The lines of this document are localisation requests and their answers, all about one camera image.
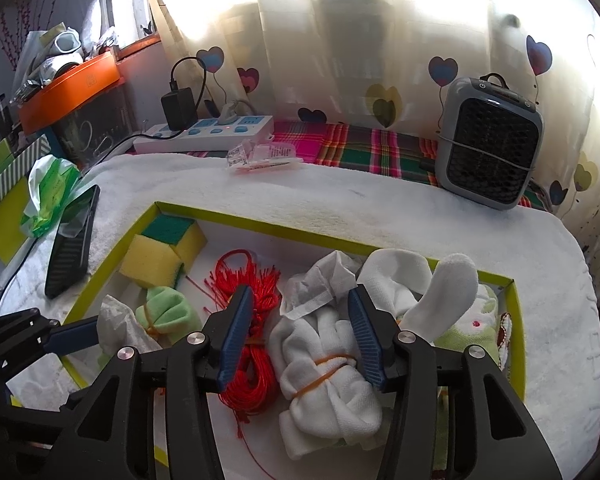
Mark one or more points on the white tissue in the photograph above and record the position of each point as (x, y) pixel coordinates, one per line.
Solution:
(320, 280)
(115, 327)

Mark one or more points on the red berry twig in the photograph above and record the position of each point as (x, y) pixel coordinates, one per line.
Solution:
(15, 25)

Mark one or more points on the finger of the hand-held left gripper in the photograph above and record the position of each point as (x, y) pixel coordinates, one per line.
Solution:
(30, 415)
(75, 337)

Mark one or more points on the white plug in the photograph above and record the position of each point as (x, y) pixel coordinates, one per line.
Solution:
(228, 112)

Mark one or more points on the black smartphone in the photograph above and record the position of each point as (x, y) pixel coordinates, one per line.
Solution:
(72, 250)

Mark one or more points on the window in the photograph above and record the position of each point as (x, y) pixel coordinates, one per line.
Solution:
(125, 0)

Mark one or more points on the yellow sponge with green scourer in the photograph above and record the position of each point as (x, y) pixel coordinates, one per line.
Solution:
(180, 235)
(150, 262)

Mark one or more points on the orange box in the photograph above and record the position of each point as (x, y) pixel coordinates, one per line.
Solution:
(70, 92)

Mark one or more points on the white power strip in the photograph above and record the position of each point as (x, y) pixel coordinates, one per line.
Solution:
(205, 132)

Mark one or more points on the lime green box tray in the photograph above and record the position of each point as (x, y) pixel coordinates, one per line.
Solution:
(260, 240)

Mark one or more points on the striped box with lime lid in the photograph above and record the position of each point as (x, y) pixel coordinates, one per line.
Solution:
(10, 175)

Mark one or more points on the grey space heater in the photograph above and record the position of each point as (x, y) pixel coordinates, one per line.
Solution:
(490, 145)

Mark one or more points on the clear plastic container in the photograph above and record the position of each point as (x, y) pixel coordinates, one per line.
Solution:
(95, 135)

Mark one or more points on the red tassel mask ornament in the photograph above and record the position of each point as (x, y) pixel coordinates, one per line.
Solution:
(255, 370)

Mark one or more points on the short white cloth bundle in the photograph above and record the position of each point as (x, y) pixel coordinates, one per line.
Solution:
(325, 375)

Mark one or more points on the clear plastic packet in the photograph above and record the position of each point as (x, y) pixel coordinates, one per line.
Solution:
(262, 155)

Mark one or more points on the plaid cloth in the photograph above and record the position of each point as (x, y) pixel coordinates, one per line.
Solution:
(360, 150)

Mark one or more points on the dark jar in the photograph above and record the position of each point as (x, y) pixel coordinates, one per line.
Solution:
(1, 115)

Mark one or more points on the green cloth bundle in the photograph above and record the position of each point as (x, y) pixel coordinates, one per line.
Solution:
(167, 312)

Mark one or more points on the green towel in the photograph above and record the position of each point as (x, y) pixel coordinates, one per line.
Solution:
(475, 320)

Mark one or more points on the heart print curtain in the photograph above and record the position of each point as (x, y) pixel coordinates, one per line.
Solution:
(355, 35)

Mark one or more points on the tall white cloth bundle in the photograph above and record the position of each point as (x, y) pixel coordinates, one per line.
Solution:
(430, 290)

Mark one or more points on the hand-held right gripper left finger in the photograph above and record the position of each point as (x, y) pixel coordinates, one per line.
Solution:
(235, 340)

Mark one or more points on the white terry blanket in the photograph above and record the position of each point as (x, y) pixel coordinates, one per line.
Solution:
(380, 210)

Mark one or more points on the green tissue packet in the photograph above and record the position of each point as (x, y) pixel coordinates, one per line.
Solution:
(50, 195)

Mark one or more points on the black charger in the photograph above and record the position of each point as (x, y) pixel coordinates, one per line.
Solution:
(179, 105)

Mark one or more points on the orange shelf with clutter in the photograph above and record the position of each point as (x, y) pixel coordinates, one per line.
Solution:
(60, 55)

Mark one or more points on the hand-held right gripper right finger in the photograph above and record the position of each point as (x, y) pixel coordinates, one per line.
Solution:
(367, 335)

